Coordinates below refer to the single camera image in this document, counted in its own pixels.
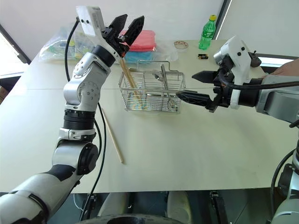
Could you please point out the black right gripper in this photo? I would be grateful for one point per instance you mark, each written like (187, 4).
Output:
(222, 98)

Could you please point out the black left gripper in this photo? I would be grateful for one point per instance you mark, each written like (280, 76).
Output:
(114, 40)

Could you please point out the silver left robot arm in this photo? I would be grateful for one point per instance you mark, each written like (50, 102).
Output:
(79, 93)

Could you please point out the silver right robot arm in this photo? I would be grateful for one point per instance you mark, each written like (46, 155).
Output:
(275, 98)

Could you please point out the metal spoon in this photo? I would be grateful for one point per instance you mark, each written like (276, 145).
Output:
(164, 77)

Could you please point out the person's bare hand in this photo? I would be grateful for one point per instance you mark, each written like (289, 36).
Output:
(288, 68)

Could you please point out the red cloth pack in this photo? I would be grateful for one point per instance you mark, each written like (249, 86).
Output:
(146, 40)

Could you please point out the black battery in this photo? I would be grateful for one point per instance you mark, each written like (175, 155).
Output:
(203, 56)

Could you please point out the blue cloth pack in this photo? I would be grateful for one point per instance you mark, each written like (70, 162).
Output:
(140, 56)

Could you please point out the small round dish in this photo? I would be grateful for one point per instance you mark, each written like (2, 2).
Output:
(181, 44)

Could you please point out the wooden chopstick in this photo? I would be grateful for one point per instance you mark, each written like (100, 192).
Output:
(127, 73)
(113, 137)

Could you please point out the clear plastic wrapper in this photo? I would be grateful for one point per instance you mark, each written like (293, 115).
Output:
(167, 52)

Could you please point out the green plastic bottle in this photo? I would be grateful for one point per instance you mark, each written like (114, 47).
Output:
(206, 32)

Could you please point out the clear plastic bag with items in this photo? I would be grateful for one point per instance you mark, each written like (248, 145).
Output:
(58, 46)

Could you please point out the cream rounded shape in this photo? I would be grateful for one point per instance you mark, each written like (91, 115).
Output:
(178, 206)

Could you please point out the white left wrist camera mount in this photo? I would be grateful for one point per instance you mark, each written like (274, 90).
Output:
(90, 21)

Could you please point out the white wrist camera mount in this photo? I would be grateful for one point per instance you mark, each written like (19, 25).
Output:
(90, 21)
(236, 53)

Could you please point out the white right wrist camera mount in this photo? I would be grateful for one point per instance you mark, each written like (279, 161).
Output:
(236, 53)

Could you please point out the dark window frame bar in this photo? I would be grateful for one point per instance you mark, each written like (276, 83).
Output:
(16, 44)

